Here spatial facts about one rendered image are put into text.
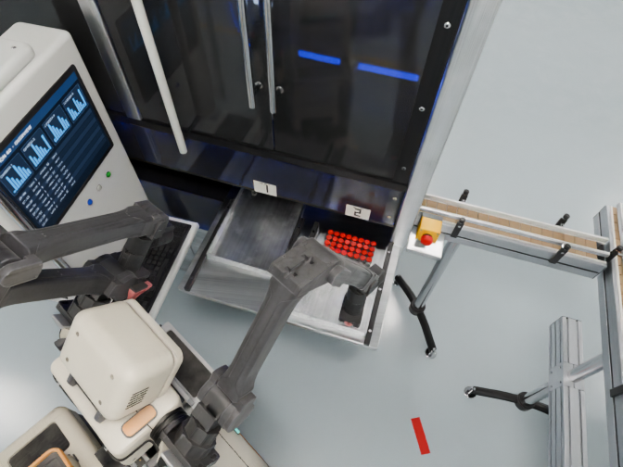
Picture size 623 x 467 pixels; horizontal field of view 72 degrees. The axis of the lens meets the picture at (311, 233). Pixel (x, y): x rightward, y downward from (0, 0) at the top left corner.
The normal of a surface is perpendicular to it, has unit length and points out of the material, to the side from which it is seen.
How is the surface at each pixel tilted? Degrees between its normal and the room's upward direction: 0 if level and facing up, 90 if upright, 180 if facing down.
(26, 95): 90
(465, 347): 0
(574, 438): 0
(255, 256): 0
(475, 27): 90
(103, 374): 48
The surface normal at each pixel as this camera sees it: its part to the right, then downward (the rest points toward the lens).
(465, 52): -0.29, 0.80
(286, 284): -0.54, 0.14
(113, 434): 0.12, -0.63
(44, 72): 0.97, 0.22
